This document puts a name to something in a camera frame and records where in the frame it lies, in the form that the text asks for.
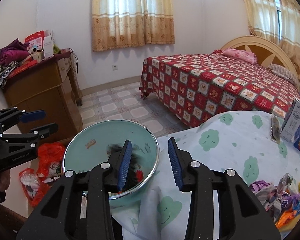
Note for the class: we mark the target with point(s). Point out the brown wooden cabinet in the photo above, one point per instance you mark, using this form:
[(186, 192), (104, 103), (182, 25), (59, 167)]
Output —
[(52, 86)]

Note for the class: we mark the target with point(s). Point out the dark snack packet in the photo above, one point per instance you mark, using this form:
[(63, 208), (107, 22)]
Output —
[(275, 129)]

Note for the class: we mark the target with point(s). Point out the beige wooden headboard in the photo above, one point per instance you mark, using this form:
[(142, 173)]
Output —
[(266, 51)]

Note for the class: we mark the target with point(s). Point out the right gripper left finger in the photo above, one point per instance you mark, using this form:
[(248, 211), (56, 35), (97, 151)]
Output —
[(77, 205)]

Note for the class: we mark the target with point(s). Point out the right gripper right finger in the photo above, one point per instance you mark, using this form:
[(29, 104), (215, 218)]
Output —
[(241, 215)]

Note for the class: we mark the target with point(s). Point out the beige curtain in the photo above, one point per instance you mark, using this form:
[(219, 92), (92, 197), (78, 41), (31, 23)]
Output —
[(118, 24), (279, 22)]

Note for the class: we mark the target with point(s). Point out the red white cardboard box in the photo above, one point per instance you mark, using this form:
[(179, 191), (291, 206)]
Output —
[(41, 41)]

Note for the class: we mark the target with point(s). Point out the pink pillow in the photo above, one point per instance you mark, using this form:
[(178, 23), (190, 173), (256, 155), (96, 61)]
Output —
[(244, 55)]

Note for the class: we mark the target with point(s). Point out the striped pillow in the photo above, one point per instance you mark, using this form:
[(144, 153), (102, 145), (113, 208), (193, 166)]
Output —
[(285, 74)]

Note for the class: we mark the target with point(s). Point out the orange snack wrapper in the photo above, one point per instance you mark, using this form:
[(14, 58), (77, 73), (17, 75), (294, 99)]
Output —
[(288, 216)]

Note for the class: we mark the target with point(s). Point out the red bag on floor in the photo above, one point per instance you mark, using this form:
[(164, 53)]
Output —
[(35, 184)]

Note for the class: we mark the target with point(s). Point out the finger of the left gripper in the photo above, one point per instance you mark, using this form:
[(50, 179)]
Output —
[(32, 116)]

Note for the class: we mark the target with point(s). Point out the left beige curtain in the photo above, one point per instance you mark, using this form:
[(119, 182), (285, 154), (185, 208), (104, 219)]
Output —
[(118, 24)]

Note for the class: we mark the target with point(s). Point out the white green patterned tablecloth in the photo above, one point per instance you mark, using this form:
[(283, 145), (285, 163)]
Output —
[(237, 140)]

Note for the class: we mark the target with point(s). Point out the tall white carton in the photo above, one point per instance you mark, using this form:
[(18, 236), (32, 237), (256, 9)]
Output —
[(291, 122)]

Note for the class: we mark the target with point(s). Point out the teal trash bin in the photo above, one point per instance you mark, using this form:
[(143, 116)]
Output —
[(91, 146)]

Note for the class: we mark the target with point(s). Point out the purple plastic wrapper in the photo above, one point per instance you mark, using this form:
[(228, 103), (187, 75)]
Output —
[(258, 185)]

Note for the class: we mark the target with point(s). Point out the red patterned bed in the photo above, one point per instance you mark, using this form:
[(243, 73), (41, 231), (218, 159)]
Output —
[(196, 87)]

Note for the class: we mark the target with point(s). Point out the black foam net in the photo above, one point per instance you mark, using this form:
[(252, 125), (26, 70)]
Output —
[(113, 148)]

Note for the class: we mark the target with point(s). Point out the purple clothes pile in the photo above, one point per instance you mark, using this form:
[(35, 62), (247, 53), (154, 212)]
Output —
[(15, 51)]

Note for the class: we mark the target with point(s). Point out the red foam fruit net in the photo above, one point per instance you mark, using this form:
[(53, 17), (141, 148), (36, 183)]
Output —
[(134, 177)]

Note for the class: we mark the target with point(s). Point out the right beige curtain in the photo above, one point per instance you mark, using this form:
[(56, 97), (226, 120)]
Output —
[(279, 22)]

